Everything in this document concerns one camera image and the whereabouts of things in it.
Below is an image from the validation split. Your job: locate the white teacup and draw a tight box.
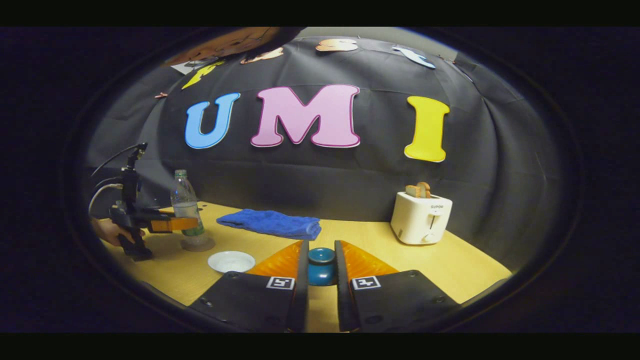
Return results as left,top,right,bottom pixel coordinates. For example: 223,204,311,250
207,250,256,274

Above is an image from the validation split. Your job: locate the white cable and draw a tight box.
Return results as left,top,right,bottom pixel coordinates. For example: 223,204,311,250
88,183,124,217

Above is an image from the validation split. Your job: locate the blue teacup lid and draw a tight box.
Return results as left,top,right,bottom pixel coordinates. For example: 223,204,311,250
307,247,338,287

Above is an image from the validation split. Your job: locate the clear plastic water bottle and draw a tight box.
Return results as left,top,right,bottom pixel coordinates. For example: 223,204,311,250
170,169,206,238

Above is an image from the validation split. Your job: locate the white toaster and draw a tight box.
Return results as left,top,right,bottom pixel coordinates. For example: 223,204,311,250
390,190,453,246

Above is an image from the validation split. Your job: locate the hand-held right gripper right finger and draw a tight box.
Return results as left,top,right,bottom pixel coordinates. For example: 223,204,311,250
334,240,461,334

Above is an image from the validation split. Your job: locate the toasted bread slice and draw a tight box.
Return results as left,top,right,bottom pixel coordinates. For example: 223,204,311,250
405,181,432,199

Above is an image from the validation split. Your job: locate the brown blurred object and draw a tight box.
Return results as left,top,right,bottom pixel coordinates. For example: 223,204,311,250
164,27,302,67

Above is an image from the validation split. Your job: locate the round coaster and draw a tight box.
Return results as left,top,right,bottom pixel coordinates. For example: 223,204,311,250
180,235,216,252

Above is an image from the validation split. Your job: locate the black cable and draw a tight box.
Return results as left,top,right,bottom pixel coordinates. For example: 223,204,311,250
90,144,138,178

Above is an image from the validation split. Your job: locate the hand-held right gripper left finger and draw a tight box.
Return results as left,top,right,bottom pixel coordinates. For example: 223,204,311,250
187,240,310,334

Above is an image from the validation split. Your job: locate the blue towel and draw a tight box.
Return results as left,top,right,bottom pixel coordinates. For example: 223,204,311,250
216,208,322,241

